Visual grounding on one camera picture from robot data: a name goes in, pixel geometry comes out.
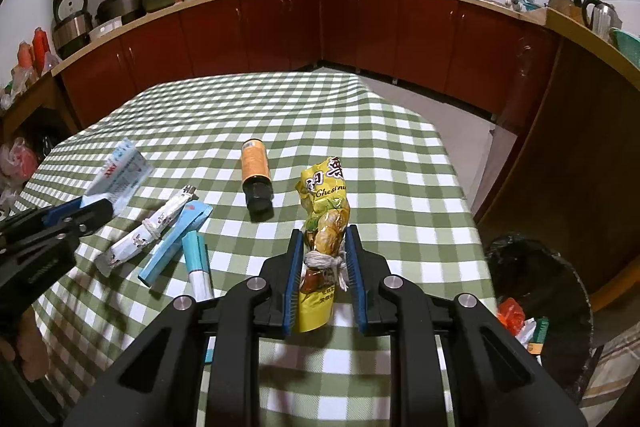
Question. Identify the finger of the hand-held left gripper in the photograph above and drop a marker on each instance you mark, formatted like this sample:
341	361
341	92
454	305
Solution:
92	214
57	214

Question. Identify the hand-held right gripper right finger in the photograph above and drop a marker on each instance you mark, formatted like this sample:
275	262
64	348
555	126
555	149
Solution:
357	277

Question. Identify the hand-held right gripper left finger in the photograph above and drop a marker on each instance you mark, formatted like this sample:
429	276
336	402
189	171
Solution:
295	277

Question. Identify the yellow snack packet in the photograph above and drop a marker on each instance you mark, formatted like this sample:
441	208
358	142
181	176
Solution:
325	207

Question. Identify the red plastic bag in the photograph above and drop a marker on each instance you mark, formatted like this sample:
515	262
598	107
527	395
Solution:
510	313

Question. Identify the bin with black liner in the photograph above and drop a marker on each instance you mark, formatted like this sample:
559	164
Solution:
550	277

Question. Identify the person's left hand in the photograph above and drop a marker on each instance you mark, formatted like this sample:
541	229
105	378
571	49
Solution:
32	347

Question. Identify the blue white printed packet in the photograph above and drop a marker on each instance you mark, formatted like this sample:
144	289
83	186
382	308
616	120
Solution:
122	172

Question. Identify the pink plastic bag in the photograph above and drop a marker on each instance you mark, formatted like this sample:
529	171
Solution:
17	159

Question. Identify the light blue flat packet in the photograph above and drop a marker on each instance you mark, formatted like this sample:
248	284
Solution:
172	244

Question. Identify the light blue white roll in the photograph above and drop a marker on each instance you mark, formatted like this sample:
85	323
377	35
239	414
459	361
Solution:
192	252

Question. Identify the orange bottle with black cap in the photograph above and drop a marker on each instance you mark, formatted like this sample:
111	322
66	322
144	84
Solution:
254	167

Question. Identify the green checked tablecloth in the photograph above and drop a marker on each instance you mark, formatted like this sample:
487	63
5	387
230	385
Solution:
300	117

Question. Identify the orange-red plastic jug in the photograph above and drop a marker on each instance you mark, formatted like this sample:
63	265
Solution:
39	49

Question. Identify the rice cooker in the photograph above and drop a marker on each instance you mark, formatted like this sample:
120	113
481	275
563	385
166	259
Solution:
72	32

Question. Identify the large dark cooking pot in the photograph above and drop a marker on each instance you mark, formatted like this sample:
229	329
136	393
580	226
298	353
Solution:
120	4

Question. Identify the red-brown kitchen cabinet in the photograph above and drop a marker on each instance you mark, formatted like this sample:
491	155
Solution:
280	32

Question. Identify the striped cloth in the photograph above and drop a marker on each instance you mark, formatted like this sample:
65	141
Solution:
612	382

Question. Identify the wooden cutting board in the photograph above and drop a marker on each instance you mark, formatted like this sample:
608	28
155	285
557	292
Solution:
562	9

